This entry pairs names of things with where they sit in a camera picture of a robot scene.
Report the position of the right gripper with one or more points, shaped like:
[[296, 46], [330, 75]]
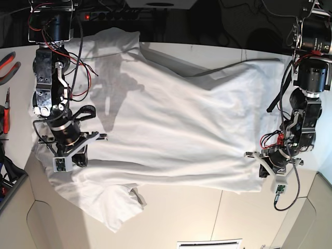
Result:
[[68, 140]]

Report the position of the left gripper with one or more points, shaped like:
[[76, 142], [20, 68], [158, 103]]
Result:
[[278, 163]]

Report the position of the white t-shirt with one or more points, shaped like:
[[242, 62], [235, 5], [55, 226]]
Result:
[[163, 128]]

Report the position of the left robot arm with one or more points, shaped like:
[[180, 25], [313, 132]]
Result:
[[310, 72]]

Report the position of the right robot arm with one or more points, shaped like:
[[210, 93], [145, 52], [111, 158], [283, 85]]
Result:
[[50, 26]]

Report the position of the white power strip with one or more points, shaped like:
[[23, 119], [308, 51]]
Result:
[[123, 15]]

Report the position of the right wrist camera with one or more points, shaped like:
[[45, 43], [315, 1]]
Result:
[[62, 164]]

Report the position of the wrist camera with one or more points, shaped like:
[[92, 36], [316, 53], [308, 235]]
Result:
[[62, 164], [280, 189]]

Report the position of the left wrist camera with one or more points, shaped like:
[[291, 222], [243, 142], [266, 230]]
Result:
[[280, 189]]

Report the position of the orange handled screwdriver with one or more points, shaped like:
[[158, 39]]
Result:
[[6, 123]]

